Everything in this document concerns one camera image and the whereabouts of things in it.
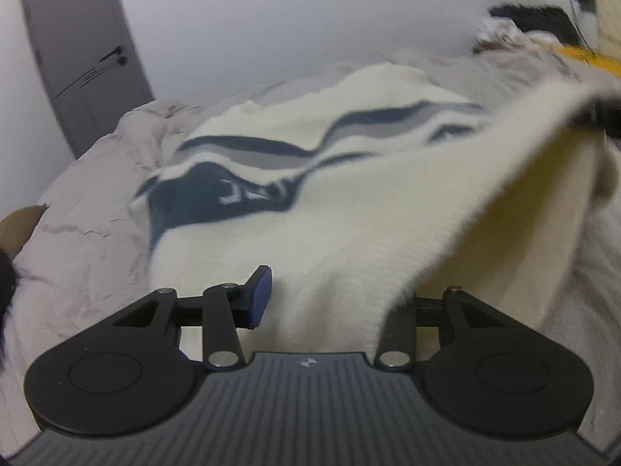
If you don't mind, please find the cream sweater with blue stripes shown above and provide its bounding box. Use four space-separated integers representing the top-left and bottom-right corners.
128 61 621 365

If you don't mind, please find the black door handle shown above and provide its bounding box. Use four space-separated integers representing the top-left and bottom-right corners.
99 46 128 66

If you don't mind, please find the grey door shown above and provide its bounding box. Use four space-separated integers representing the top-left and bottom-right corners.
18 0 156 160

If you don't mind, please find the beige duvet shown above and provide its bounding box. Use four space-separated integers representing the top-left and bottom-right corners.
0 29 621 447

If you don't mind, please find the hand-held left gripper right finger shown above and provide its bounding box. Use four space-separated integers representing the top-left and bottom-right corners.
376 286 508 372

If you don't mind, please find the dark fuzzy object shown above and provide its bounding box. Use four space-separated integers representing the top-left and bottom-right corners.
0 247 25 374

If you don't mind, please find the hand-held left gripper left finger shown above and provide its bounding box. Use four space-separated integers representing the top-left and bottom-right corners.
111 265 273 372

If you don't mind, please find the yellow cloth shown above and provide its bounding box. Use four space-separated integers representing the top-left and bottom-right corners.
553 43 621 78

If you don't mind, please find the black socket cable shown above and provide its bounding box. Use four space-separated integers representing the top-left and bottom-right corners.
572 5 600 56

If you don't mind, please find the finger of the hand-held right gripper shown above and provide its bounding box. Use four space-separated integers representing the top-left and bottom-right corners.
585 94 621 139

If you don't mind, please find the white crumpled cloth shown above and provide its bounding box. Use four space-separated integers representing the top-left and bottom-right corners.
473 16 529 52

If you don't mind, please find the black fluffy cloth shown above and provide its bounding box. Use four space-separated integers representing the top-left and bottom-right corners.
487 4 580 42

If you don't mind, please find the brown object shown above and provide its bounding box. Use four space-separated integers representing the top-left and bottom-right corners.
0 205 47 256

